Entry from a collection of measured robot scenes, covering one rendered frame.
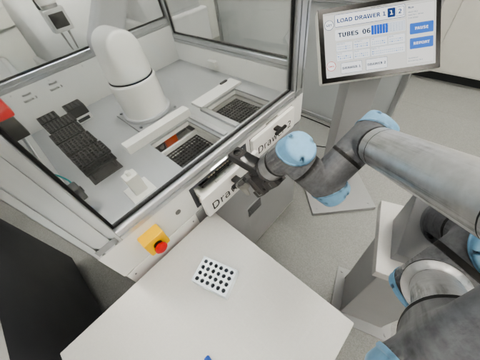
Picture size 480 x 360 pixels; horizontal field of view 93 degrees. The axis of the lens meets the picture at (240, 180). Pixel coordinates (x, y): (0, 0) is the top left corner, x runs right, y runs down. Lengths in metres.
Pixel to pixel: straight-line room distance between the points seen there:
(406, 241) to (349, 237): 0.95
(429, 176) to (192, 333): 0.69
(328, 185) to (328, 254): 1.18
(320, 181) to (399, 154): 0.17
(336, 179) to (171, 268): 0.61
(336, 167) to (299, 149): 0.09
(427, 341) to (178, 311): 0.67
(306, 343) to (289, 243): 0.98
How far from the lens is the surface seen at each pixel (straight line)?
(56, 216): 0.64
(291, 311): 0.77
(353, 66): 1.25
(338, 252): 1.69
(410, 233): 0.83
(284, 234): 1.69
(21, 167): 0.57
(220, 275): 0.77
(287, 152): 0.47
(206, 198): 0.76
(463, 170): 0.34
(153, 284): 0.88
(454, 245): 0.66
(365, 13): 1.34
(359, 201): 1.90
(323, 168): 0.52
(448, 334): 0.25
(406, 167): 0.39
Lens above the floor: 1.52
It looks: 49 degrees down
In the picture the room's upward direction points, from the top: 11 degrees counter-clockwise
